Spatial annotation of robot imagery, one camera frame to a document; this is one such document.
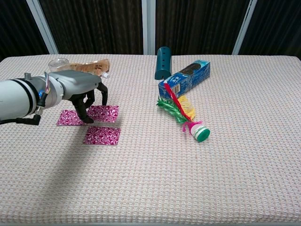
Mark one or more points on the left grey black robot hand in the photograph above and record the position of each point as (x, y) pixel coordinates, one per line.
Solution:
(77, 83)

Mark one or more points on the pink white snack packet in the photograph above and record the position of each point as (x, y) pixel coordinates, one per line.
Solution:
(67, 117)

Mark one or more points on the pink swirl packet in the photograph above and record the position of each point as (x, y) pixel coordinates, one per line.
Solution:
(105, 114)
(101, 135)

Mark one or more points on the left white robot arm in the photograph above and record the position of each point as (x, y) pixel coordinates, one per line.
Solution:
(14, 99)

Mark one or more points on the brown spout pouch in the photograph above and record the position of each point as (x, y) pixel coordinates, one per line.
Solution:
(94, 66)

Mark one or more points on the clear plastic cup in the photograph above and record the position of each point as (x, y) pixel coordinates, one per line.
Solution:
(57, 64)

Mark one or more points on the dark brown curtain panel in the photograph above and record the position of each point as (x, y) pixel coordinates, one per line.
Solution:
(197, 26)
(94, 26)
(277, 26)
(16, 26)

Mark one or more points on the teal perforated half tube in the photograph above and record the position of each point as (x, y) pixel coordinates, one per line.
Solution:
(163, 63)

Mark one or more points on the blue cookie box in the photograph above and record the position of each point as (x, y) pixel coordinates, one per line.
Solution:
(188, 77)

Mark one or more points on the colourful feather shuttlecock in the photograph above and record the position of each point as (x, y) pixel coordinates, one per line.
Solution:
(200, 133)

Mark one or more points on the pink woven tablecloth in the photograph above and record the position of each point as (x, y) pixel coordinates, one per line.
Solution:
(211, 153)

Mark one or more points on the white partition post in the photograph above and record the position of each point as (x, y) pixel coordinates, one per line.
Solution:
(148, 26)
(243, 28)
(43, 28)

